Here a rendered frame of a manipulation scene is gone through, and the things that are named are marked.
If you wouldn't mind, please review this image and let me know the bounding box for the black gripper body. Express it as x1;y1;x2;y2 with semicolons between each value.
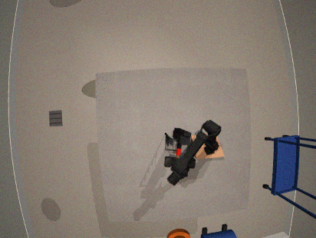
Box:
164;157;196;169

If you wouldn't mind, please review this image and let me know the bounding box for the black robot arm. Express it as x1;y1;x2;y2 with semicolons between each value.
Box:
167;120;221;186

